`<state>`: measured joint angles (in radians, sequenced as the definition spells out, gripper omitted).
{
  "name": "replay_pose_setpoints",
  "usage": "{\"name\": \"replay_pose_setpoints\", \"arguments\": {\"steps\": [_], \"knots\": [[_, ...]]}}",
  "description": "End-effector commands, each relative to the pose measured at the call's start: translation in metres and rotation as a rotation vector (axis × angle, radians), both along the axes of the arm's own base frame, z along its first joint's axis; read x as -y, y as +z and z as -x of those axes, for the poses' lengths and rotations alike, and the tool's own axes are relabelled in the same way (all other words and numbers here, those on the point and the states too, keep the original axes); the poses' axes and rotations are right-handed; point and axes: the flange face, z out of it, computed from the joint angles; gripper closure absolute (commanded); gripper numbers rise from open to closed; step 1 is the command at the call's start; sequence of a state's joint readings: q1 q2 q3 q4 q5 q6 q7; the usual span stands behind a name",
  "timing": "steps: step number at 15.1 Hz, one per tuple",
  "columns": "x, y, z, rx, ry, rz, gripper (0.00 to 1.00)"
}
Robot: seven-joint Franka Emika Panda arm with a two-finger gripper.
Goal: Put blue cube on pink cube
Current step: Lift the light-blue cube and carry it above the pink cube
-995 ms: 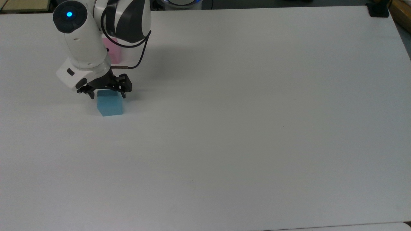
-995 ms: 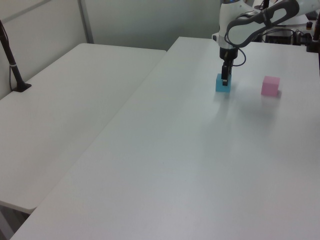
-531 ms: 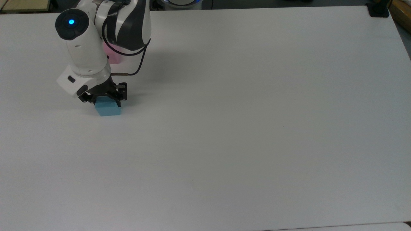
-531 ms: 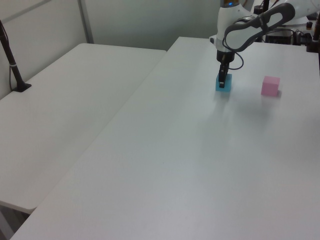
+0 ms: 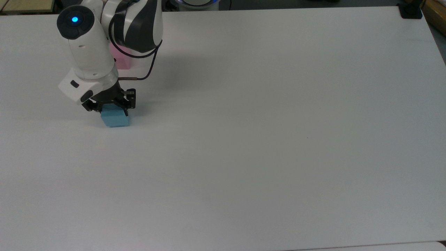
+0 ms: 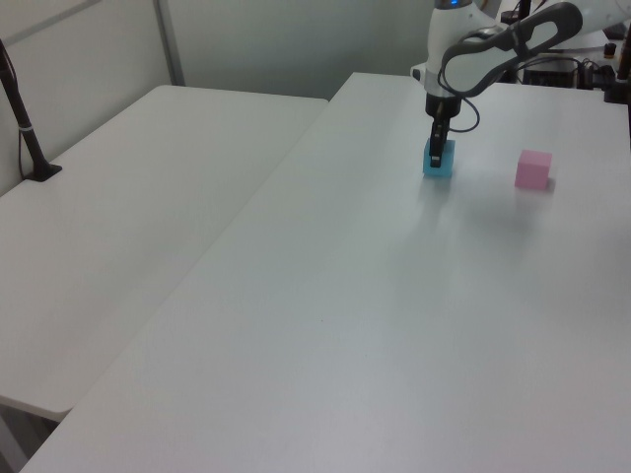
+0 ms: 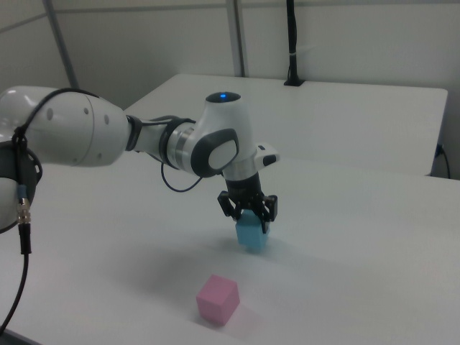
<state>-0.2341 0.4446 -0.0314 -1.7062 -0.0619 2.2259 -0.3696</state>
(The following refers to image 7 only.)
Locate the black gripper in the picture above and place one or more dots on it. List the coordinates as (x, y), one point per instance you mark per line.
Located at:
(244, 190)

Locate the blue foam cube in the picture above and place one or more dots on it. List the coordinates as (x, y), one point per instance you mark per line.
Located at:
(251, 235)

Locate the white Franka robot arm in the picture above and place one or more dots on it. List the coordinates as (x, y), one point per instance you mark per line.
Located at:
(223, 122)

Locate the pink foam cube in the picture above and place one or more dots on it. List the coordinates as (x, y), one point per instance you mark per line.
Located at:
(215, 302)

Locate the white table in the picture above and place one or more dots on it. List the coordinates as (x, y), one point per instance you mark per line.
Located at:
(341, 118)

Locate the grey metal partition post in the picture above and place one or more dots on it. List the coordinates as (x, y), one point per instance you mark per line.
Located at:
(239, 36)
(60, 39)

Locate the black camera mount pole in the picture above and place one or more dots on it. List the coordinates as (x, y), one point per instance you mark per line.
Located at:
(293, 36)

